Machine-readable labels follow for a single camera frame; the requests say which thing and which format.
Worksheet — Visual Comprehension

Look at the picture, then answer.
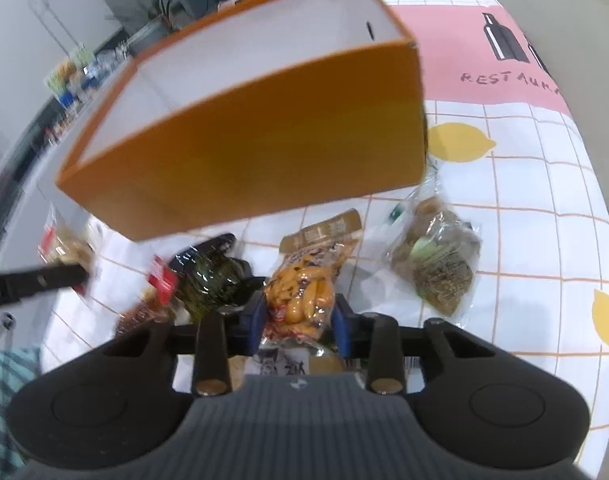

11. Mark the brown snack packet red label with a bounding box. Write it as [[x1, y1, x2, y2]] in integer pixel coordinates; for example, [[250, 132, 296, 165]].
[[37, 205, 98, 281]]

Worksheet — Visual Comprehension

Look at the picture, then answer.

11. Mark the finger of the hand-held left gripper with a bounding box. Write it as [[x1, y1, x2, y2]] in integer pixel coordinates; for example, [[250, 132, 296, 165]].
[[0, 262, 90, 311]]

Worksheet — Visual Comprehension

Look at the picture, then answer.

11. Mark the yellow snack packet tan header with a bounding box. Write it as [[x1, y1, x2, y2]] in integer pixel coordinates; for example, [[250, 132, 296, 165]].
[[262, 209, 365, 356]]

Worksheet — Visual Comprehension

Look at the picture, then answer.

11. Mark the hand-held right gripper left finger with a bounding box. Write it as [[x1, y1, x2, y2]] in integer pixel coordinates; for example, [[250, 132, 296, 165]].
[[109, 304, 270, 397]]

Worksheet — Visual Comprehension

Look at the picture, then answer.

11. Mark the cluster of colourful bottles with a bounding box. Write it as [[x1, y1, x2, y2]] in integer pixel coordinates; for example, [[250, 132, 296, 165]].
[[44, 45, 130, 111]]

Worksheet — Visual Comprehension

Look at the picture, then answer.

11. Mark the dark green snack packet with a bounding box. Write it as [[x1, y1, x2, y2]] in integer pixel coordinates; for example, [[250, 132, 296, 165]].
[[167, 232, 262, 323]]

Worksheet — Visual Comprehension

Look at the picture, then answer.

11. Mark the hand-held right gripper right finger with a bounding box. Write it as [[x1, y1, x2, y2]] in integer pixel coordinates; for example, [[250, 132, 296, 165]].
[[333, 294, 490, 395]]

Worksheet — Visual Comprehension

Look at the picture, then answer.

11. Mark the clear packet brown green snack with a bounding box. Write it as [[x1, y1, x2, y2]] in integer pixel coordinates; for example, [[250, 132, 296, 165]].
[[381, 195, 482, 318]]

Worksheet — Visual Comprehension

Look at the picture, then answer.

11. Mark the white storage box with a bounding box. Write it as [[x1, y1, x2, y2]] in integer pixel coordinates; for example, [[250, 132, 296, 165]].
[[54, 0, 430, 242]]

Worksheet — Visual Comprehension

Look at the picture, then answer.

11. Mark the person's teal striped clothing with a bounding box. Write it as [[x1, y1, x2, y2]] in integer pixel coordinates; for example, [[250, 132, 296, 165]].
[[0, 347, 42, 480]]

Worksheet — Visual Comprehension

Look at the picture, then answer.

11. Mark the printed lemon tablecloth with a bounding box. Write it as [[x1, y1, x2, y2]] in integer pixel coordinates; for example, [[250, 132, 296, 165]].
[[39, 0, 609, 480]]

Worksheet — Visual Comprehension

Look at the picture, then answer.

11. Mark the potted plant in grey pot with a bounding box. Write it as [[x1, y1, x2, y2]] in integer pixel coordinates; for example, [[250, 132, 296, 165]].
[[107, 0, 185, 56]]

